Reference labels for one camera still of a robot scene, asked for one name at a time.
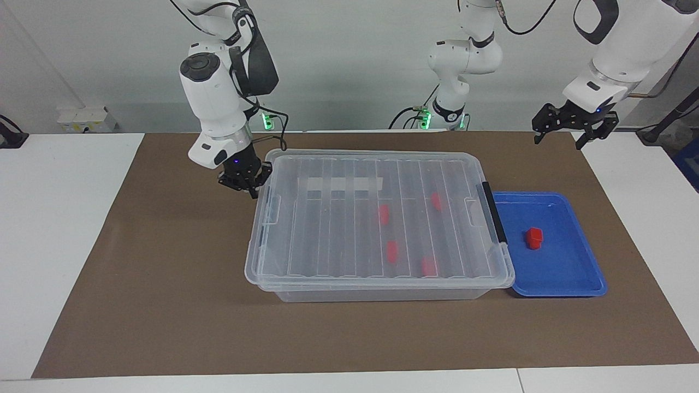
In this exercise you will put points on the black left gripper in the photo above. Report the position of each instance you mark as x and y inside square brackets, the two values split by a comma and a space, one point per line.
[581, 113]

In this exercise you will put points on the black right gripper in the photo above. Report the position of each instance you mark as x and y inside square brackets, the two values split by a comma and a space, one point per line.
[243, 164]

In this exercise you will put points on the white wall power socket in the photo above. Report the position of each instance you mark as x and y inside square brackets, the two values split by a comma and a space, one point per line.
[87, 119]

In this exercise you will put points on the black tripod stand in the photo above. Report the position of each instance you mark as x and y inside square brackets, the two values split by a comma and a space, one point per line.
[674, 112]

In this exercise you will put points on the blue crate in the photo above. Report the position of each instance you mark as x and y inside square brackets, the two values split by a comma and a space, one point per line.
[689, 164]

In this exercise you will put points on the brown paper table mat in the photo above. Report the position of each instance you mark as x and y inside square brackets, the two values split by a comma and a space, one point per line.
[349, 338]

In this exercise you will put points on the clear plastic storage box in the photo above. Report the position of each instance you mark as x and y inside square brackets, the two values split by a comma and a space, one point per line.
[382, 295]

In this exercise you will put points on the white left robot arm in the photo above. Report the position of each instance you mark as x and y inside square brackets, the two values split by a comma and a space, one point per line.
[628, 49]

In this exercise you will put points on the red block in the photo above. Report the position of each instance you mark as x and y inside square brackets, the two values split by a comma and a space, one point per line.
[436, 201]
[384, 214]
[392, 251]
[428, 266]
[534, 239]

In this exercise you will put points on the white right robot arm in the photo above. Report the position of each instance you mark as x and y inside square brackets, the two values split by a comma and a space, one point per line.
[213, 103]

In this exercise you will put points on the clear ribbed plastic box lid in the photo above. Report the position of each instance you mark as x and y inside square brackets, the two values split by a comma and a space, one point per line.
[338, 240]

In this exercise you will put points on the blue plastic tray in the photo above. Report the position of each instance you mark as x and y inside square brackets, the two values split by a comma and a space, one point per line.
[562, 267]

